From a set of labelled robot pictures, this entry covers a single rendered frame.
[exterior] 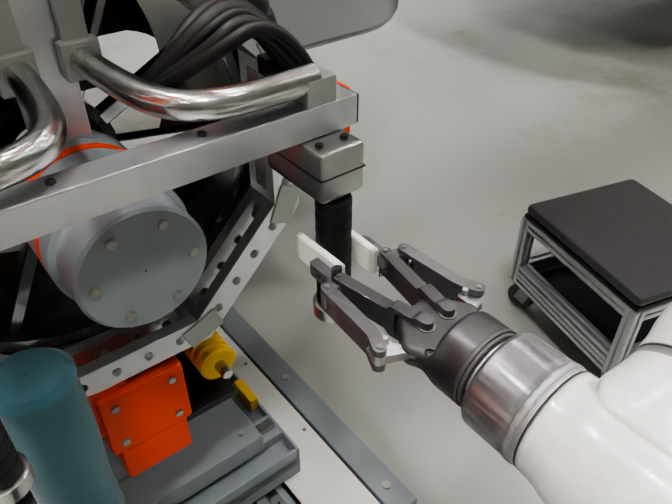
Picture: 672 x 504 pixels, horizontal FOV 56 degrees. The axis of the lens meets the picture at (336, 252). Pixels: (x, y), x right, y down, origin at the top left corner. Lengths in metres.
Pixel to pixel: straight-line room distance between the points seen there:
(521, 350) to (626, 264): 1.06
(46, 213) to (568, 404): 0.38
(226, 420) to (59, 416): 0.61
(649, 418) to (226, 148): 0.36
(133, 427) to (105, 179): 0.51
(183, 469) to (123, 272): 0.67
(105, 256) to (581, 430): 0.40
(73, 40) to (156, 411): 0.51
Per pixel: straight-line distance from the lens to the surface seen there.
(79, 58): 0.62
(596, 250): 1.55
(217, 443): 1.23
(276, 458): 1.30
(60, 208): 0.48
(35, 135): 0.49
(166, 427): 0.97
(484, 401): 0.48
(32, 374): 0.70
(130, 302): 0.61
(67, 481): 0.76
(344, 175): 0.57
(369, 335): 0.53
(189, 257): 0.61
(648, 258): 1.58
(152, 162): 0.50
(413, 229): 2.10
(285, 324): 1.75
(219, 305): 0.89
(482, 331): 0.50
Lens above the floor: 1.21
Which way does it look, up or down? 38 degrees down
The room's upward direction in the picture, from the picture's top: straight up
